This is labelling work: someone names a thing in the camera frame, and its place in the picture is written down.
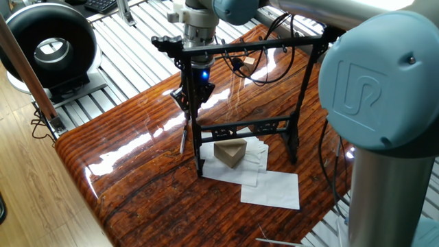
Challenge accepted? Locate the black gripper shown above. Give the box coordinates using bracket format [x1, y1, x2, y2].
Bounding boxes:
[171, 48, 215, 126]

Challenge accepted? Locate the thin calligraphy brush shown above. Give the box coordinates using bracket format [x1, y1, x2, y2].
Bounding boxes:
[179, 117, 190, 156]

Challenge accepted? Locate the grey robot base column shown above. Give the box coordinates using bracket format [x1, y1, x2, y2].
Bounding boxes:
[348, 145, 439, 247]

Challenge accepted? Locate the black metal pen rack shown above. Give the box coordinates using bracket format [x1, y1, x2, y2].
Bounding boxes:
[151, 26, 345, 179]

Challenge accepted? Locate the large wooden block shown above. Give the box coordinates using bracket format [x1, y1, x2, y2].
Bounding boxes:
[213, 139, 248, 169]

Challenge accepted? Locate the white paper sheet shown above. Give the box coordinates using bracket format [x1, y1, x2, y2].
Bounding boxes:
[239, 169, 302, 211]
[225, 137, 270, 187]
[198, 136, 256, 183]

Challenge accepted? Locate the black keyboard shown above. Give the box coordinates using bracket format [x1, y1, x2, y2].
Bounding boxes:
[85, 0, 123, 15]

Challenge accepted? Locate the brown wooden pole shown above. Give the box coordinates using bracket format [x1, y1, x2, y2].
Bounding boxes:
[0, 12, 60, 128]

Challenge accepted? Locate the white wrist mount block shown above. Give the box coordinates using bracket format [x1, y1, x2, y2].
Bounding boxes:
[167, 0, 220, 28]

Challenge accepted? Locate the black round duct fan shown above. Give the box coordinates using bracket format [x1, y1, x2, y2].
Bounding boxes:
[0, 3, 102, 97]

